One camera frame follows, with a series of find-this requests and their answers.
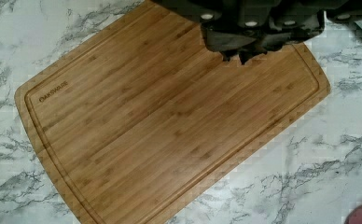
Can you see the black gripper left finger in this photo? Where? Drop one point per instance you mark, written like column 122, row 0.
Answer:
column 227, row 44

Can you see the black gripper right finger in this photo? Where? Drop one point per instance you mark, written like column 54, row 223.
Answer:
column 275, row 41

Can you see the bamboo cutting board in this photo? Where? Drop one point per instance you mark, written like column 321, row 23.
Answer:
column 140, row 119

